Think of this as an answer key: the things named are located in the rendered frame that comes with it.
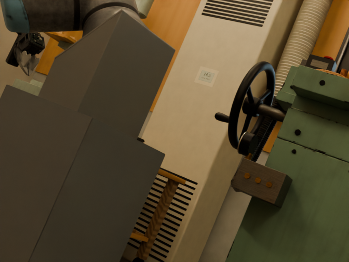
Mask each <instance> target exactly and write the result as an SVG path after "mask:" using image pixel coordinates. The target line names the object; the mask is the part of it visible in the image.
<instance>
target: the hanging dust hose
mask: <svg viewBox="0 0 349 262"><path fill-rule="evenodd" d="M332 2H333V0H304V1H303V4H302V5H301V7H300V10H299V12H298V15H297V17H296V20H295V23H294V25H293V28H292V29H291V32H290V34H289V37H288V39H287V43H286V45H285V48H284V50H283V53H282V56H281V58H280V62H279V64H278V67H277V70H276V72H275V92H274V98H273V102H274V100H275V98H276V96H277V93H278V91H279V90H280V89H281V88H282V86H283V84H284V82H285V80H286V77H287V75H288V73H289V70H290V68H291V66H296V67H299V65H300V64H301V62H302V59H304V60H307V59H308V57H309V55H310V54H312V52H313V50H314V47H315V44H316V42H317V39H318V36H319V33H320V31H321V28H322V27H323V25H324V22H325V20H326V17H327V14H328V12H329V9H330V7H331V4H332ZM273 102H272V104H273Z"/></svg>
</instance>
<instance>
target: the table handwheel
mask: <svg viewBox="0 0 349 262"><path fill-rule="evenodd" d="M261 71H265V72H266V78H267V85H266V91H265V92H264V93H263V94H262V95H261V96H260V97H259V98H257V97H254V96H253V95H252V91H251V87H250V85H251V83H252V82H253V80H254V79H255V78H256V76H257V75H258V74H259V73H260V72H261ZM274 92H275V72H274V68H273V67H272V65H271V64H270V63H268V62H266V61H261V62H259V63H257V64H255V65H254V66H253V67H252V68H251V69H250V70H249V71H248V73H247V74H246V75H245V77H244V78H243V80H242V82H241V84H240V86H239V88H238V90H237V92H236V95H235V97H234V100H233V103H232V107H231V111H230V116H229V123H228V136H229V141H230V144H231V146H232V147H233V148H234V149H236V150H237V147H238V143H239V140H240V138H241V136H242V135H243V133H244V132H247V130H248V127H249V124H250V121H251V119H252V117H257V116H259V117H258V119H257V121H256V123H255V125H254V127H253V129H252V130H251V132H250V133H252V134H255V135H257V133H258V131H259V129H260V127H261V126H262V124H263V122H264V120H265V117H266V116H267V115H270V116H271V117H272V119H274V120H277V121H280V122H283V120H284V118H285V116H286V113H287V111H284V110H281V109H278V108H273V107H271V105H272V102H273V98H274ZM246 94H247V97H246V98H245V95H246ZM244 98H245V100H244ZM263 100H264V102H263ZM242 104H243V105H242ZM241 106H242V111H243V113H244V114H246V115H247V116H246V119H245V123H244V126H243V130H242V132H241V135H240V138H239V139H238V136H237V125H238V118H239V114H240V110H241Z"/></svg>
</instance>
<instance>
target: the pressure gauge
mask: <svg viewBox="0 0 349 262"><path fill-rule="evenodd" d="M257 144H258V137H257V135H255V134H252V133H249V132H244V133H243V135H242V136H241V138H240V140H239V143H238V147H237V152H238V154H242V155H244V156H245V158H246V159H248V160H251V158H252V156H253V153H254V152H255V150H256V147H257Z"/></svg>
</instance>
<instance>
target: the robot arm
mask: <svg viewBox="0 0 349 262"><path fill-rule="evenodd" d="M0 1H1V7H2V13H3V17H4V22H5V26H6V28H7V29H8V30H9V31H10V32H16V33H17V34H18V36H17V38H16V40H15V42H14V44H13V46H12V48H11V50H10V52H9V54H8V56H7V58H6V63H7V64H10V65H12V66H14V67H18V65H19V66H20V68H21V69H22V70H23V72H24V73H25V74H26V75H28V76H29V75H31V74H32V73H33V71H34V68H35V67H36V66H37V65H38V63H39V58H37V57H36V56H35V55H36V54H39V53H41V52H42V50H43V49H45V41H44V37H42V36H41V34H40V33H38V32H65V31H83V35H82V37H83V36H85V35H86V34H88V33H89V32H90V31H92V30H93V29H95V28H96V27H97V26H99V25H100V24H102V23H103V22H104V21H105V20H107V19H108V18H110V17H111V16H113V15H114V14H116V13H117V12H118V11H120V10H121V9H122V10H124V11H125V12H126V13H128V14H129V15H131V16H132V17H133V18H135V19H136V20H137V21H139V22H140V23H141V24H142V25H144V26H145V27H146V28H148V27H147V26H146V25H145V24H144V23H143V22H142V21H141V19H140V16H139V12H138V8H137V4H136V1H135V0H0ZM148 29H149V28H148ZM39 36H40V37H39Z"/></svg>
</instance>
